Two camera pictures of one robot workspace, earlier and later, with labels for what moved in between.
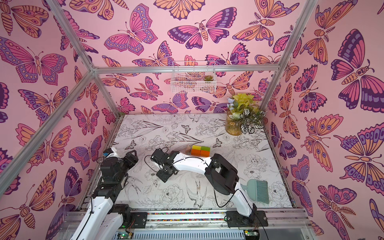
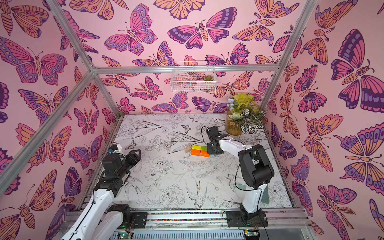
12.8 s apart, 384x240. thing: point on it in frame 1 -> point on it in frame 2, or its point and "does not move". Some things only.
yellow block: [196, 147] does not move
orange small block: [195, 152] does not move
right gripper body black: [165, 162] -> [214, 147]
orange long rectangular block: [204, 153] does not move
